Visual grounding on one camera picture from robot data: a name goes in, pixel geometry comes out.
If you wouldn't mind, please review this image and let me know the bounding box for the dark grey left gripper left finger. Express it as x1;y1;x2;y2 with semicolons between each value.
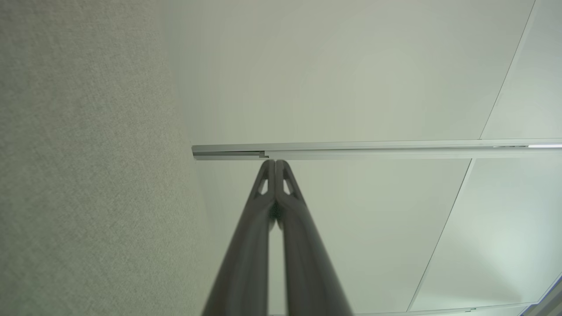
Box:
202;160;276;316

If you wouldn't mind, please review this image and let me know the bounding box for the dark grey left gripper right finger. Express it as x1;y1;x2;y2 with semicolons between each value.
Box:
276;160;354;316

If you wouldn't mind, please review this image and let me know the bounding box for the grey metal partition post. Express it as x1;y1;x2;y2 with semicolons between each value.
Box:
192;139;562;161

